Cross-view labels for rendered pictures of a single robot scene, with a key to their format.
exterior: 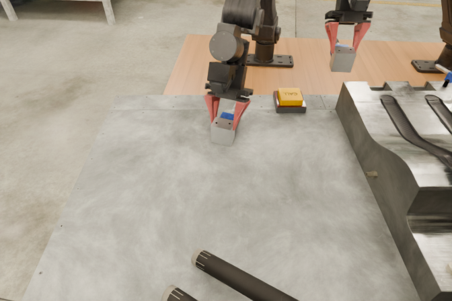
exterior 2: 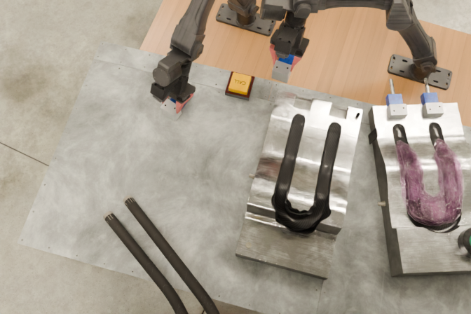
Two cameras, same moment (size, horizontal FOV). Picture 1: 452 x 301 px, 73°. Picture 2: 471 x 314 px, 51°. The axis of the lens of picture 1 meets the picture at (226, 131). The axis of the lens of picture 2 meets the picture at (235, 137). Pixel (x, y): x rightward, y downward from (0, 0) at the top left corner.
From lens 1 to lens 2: 99 cm
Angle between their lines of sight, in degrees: 29
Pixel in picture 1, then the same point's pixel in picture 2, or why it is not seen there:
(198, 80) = not seen: hidden behind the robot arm
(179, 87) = (155, 41)
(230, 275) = (137, 216)
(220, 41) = (159, 73)
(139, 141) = (111, 99)
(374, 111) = (280, 129)
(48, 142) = not seen: outside the picture
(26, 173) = (26, 26)
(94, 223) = (74, 161)
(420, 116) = (310, 142)
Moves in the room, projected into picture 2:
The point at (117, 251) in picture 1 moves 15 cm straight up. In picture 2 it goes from (85, 183) to (69, 169)
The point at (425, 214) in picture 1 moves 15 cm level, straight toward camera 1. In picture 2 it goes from (257, 214) to (208, 237)
